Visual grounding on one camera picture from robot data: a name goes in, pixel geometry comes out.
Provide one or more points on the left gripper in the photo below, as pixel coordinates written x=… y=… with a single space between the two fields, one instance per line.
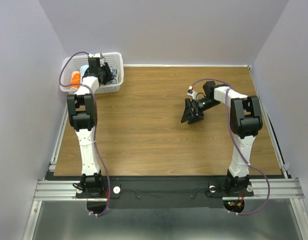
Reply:
x=109 y=76

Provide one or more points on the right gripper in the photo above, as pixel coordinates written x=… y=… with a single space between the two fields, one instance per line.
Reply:
x=190 y=115

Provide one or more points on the blue white patterned towel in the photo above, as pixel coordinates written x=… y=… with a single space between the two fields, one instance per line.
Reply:
x=115 y=74

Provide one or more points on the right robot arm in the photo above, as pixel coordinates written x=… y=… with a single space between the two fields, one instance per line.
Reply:
x=244 y=121

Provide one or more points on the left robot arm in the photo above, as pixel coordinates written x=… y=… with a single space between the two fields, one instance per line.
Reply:
x=82 y=110

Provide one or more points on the light blue rolled towel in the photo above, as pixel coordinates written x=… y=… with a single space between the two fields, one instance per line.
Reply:
x=82 y=71

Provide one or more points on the orange rolled towel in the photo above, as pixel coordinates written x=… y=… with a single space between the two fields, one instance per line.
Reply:
x=75 y=80

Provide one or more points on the white plastic basket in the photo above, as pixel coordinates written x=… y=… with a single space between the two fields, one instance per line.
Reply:
x=112 y=58

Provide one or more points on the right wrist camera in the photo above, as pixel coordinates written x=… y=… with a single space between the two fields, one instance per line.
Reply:
x=193 y=94

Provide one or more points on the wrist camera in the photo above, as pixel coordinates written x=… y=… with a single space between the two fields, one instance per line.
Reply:
x=193 y=94
x=96 y=58

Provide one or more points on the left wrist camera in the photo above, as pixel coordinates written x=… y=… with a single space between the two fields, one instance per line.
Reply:
x=96 y=58

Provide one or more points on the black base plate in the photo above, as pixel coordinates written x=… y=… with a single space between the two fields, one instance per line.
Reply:
x=163 y=192

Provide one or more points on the aluminium frame rail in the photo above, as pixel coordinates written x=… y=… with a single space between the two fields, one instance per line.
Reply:
x=141 y=135

